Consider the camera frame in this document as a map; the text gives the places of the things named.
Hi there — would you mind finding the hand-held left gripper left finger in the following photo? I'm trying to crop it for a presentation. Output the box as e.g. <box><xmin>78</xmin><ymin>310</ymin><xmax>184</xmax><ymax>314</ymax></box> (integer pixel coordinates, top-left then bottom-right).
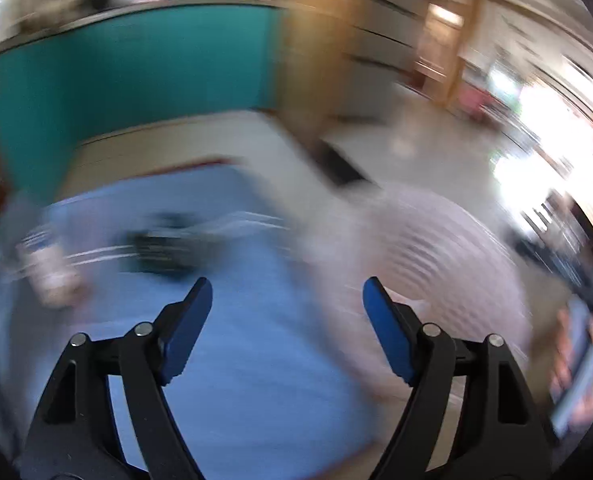
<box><xmin>24</xmin><ymin>276</ymin><xmax>213</xmax><ymax>480</ymax></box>

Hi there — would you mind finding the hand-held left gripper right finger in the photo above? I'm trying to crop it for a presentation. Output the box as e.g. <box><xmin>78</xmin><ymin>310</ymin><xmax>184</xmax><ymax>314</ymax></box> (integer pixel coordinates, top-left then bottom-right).
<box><xmin>363</xmin><ymin>276</ymin><xmax>560</xmax><ymax>480</ymax></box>

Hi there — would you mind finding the large clear plastic bag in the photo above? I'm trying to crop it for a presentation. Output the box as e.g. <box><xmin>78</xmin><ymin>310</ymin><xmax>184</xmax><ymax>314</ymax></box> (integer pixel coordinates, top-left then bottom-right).
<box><xmin>296</xmin><ymin>185</ymin><xmax>535</xmax><ymax>401</ymax></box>

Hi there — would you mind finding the blue striped tablecloth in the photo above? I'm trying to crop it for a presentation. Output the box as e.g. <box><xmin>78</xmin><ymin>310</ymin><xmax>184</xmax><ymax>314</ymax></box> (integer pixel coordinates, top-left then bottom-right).
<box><xmin>0</xmin><ymin>162</ymin><xmax>377</xmax><ymax>480</ymax></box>

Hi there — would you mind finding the dark crumpled item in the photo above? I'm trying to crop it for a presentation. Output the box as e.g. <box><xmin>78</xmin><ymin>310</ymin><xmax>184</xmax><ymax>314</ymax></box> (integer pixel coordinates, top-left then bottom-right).
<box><xmin>121</xmin><ymin>212</ymin><xmax>227</xmax><ymax>277</ymax></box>

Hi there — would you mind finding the pink plastic bag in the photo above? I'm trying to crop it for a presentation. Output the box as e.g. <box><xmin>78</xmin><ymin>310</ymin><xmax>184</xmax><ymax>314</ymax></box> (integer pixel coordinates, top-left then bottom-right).
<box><xmin>19</xmin><ymin>237</ymin><xmax>87</xmax><ymax>308</ymax></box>

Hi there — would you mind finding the grey refrigerator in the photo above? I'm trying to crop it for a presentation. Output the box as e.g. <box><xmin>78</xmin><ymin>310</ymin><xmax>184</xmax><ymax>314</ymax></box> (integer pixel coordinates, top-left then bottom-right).
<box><xmin>341</xmin><ymin>0</ymin><xmax>477</xmax><ymax>111</ymax></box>

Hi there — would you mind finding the teal cabinet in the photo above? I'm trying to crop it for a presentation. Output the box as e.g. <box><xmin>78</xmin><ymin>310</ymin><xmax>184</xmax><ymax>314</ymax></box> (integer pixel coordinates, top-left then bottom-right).
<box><xmin>0</xmin><ymin>2</ymin><xmax>284</xmax><ymax>201</ymax></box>

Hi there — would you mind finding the wooden partition with glass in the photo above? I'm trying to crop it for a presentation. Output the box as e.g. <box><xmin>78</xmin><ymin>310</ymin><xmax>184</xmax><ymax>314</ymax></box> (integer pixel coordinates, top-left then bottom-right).
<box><xmin>276</xmin><ymin>0</ymin><xmax>372</xmax><ymax>131</ymax></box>

